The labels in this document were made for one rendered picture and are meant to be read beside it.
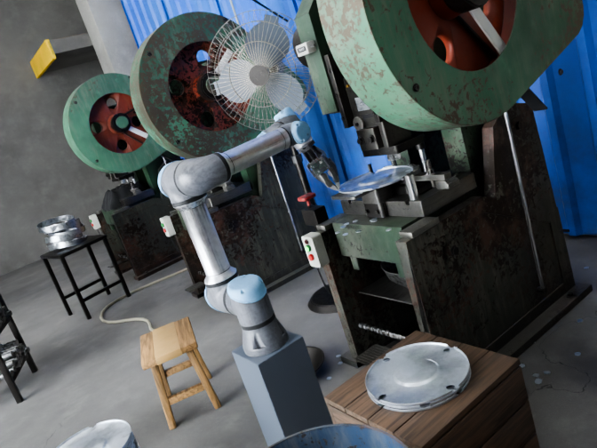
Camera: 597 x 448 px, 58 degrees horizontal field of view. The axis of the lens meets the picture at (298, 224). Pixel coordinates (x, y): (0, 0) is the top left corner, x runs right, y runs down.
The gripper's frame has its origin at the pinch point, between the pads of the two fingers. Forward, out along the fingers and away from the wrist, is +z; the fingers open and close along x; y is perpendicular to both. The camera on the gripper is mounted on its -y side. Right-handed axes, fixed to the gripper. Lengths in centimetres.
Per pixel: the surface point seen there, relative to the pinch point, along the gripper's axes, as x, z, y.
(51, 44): -249, -260, -419
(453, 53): 58, -17, 22
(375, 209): 7.8, 14.3, 5.4
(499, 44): 72, -11, 16
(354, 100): 23.6, -22.2, -5.2
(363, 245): -3.9, 23.8, 5.6
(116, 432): -96, 16, 61
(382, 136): 24.9, -6.2, 1.7
